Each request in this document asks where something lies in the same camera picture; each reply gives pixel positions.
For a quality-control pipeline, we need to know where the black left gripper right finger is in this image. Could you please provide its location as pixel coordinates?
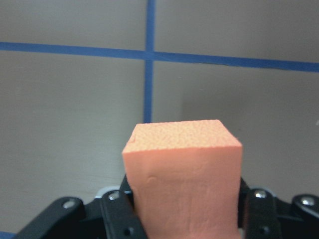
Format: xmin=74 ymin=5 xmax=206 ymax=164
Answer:
xmin=238 ymin=179 xmax=283 ymax=239

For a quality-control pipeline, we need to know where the orange foam cube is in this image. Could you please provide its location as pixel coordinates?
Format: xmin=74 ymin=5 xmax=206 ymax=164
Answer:
xmin=122 ymin=120 xmax=243 ymax=239

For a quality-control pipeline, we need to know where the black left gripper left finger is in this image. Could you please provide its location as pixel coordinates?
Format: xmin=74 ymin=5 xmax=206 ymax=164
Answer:
xmin=99 ymin=177 xmax=147 ymax=239

